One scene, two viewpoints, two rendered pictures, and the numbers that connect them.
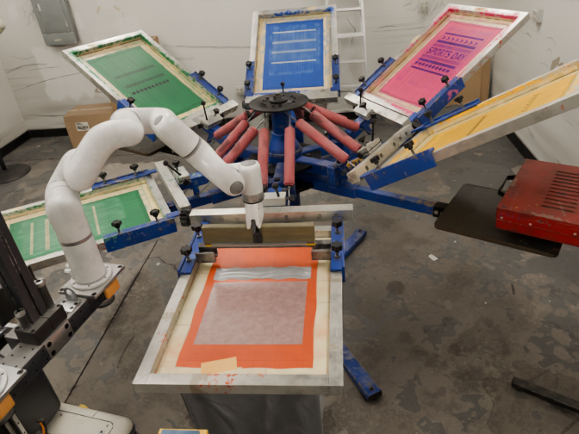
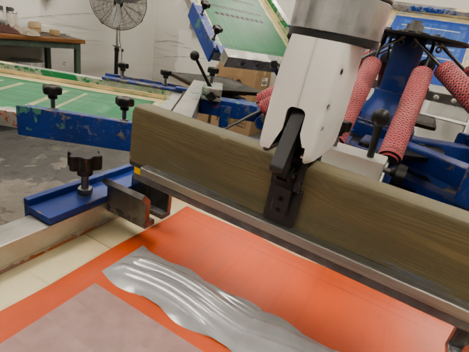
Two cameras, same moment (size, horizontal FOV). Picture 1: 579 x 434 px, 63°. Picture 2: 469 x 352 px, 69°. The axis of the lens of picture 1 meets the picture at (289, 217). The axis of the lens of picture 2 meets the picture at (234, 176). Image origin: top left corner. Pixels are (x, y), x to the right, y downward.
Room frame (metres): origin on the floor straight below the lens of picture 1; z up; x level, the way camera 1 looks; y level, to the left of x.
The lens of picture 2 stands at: (1.12, 0.08, 1.24)
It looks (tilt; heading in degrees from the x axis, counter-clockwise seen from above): 23 degrees down; 17
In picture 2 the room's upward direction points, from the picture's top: 10 degrees clockwise
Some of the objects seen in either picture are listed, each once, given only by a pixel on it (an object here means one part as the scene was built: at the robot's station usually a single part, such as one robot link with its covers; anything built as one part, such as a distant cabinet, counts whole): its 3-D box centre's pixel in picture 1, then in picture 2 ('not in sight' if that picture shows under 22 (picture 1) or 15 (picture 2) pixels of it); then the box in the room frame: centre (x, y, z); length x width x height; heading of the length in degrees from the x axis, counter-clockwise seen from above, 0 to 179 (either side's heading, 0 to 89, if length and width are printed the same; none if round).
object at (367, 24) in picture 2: (252, 193); (340, 18); (1.44, 0.12, 1.26); 0.09 x 0.07 x 0.03; 172
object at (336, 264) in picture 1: (337, 250); not in sight; (1.45, -0.17, 0.98); 0.30 x 0.05 x 0.07; 172
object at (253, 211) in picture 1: (254, 209); (318, 91); (1.44, 0.12, 1.20); 0.10 x 0.07 x 0.11; 172
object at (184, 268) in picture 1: (196, 253); (127, 191); (1.53, 0.38, 0.98); 0.30 x 0.05 x 0.07; 172
